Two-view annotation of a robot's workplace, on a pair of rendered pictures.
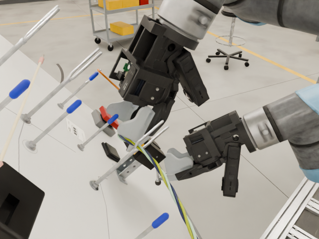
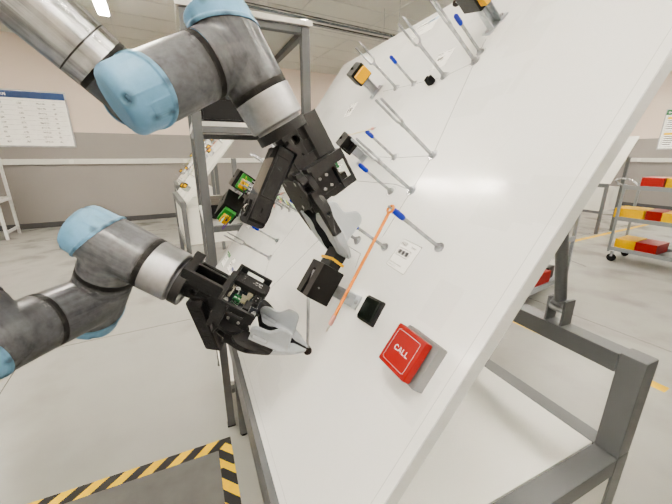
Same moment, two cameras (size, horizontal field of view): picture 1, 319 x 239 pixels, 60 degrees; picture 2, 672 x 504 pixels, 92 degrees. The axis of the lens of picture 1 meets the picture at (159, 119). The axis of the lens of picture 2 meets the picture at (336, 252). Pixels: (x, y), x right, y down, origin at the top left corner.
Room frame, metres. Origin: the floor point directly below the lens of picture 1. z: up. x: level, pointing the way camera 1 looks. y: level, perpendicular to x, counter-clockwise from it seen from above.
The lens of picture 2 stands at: (0.87, 0.03, 1.33)
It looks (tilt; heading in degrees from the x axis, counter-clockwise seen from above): 17 degrees down; 177
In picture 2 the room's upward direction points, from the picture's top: straight up
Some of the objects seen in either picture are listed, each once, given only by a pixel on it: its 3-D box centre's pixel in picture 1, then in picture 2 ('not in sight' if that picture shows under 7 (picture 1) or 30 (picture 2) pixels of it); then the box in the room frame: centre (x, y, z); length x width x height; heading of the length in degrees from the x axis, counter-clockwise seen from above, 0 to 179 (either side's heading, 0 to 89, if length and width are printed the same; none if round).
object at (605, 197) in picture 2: not in sight; (580, 183); (-5.11, 4.94, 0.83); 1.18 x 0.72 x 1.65; 26
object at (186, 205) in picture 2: not in sight; (208, 198); (-3.19, -1.34, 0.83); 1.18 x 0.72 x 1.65; 27
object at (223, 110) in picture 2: not in sight; (233, 102); (-0.72, -0.36, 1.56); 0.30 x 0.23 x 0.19; 113
